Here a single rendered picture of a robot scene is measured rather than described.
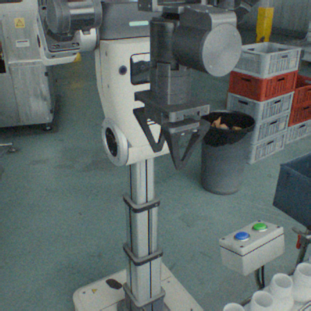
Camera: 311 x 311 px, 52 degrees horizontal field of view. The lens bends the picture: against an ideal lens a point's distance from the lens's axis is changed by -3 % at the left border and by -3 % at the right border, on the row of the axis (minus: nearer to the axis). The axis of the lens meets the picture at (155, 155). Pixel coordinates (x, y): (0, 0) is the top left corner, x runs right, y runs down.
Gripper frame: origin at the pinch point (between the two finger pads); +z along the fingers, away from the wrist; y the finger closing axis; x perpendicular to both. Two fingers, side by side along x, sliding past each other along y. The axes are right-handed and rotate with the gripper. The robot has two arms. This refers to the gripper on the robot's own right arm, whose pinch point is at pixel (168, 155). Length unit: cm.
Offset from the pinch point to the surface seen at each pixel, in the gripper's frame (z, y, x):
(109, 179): 140, -206, 75
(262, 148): 126, -158, 224
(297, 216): 64, -24, 85
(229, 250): 30.7, -1.4, 18.7
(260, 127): 100, -157, 215
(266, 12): 42, -667, 797
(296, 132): 129, -169, 297
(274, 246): 30.8, 3.3, 28.8
